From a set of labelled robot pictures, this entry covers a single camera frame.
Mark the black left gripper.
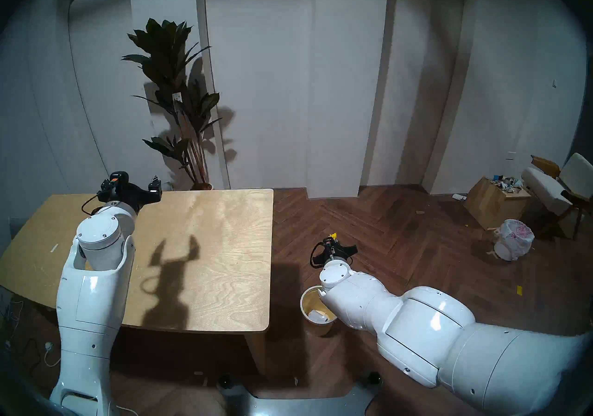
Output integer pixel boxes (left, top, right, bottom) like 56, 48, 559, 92
109, 175, 163, 215

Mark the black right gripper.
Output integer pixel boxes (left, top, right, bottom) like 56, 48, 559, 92
311, 240, 359, 268

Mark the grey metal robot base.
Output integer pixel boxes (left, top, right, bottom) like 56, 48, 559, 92
218, 371, 383, 416

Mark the round beige trash bin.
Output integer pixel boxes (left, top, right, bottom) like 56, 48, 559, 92
300, 285, 339, 337

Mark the bin with white plastic bag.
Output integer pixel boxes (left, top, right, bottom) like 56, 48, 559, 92
493, 218, 535, 262

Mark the pile of mixed small trash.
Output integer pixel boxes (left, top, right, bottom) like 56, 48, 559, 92
484, 173, 527, 194

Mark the light wooden table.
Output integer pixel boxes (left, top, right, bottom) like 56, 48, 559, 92
0, 189, 275, 376

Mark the tall green potted plant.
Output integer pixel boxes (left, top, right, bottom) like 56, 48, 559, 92
121, 18, 223, 191

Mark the wooden cube box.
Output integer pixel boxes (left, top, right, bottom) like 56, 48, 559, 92
464, 177, 533, 231

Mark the cream cushioned wooden armchair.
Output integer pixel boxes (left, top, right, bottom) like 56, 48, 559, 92
522, 153, 593, 240

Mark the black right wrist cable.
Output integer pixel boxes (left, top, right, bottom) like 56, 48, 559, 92
309, 242, 328, 268

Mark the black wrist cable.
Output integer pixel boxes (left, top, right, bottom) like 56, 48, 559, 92
309, 242, 328, 268
81, 194, 105, 216

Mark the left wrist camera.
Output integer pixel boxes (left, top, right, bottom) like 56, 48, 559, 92
97, 171, 129, 203

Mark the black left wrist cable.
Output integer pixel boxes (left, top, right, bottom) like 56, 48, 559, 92
81, 194, 105, 216

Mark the white floor cable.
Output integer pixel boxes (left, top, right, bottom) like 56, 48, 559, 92
43, 342, 63, 368

